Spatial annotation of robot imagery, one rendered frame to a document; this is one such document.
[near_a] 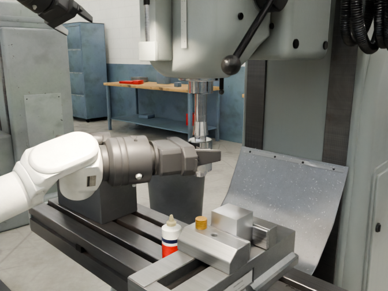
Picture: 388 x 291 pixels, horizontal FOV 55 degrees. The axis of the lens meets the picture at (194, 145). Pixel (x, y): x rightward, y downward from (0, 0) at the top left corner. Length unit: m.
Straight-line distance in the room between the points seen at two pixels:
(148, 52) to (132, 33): 7.05
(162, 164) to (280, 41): 0.31
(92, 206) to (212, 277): 0.47
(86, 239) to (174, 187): 1.73
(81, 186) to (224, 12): 0.37
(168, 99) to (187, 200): 4.39
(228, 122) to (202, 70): 5.40
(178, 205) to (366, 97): 1.93
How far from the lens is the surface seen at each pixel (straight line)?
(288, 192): 1.02
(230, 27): 0.61
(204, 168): 0.71
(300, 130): 1.02
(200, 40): 0.60
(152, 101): 7.26
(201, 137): 0.71
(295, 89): 1.01
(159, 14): 0.61
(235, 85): 5.87
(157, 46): 0.60
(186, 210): 2.72
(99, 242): 0.92
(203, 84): 0.68
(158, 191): 2.68
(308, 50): 0.79
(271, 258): 0.76
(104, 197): 0.98
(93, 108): 8.04
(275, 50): 0.73
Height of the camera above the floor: 1.35
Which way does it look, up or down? 14 degrees down
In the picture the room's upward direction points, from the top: straight up
